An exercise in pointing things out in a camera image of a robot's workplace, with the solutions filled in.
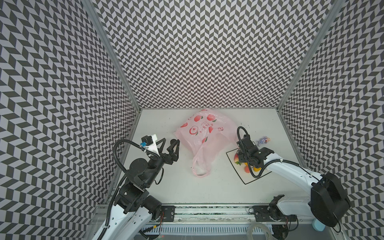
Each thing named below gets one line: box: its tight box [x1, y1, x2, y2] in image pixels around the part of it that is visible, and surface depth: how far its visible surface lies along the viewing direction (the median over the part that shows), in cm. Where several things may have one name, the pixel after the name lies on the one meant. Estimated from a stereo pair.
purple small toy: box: [257, 136, 271, 147], surface depth 98 cm
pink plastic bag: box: [174, 109, 239, 178], surface depth 91 cm
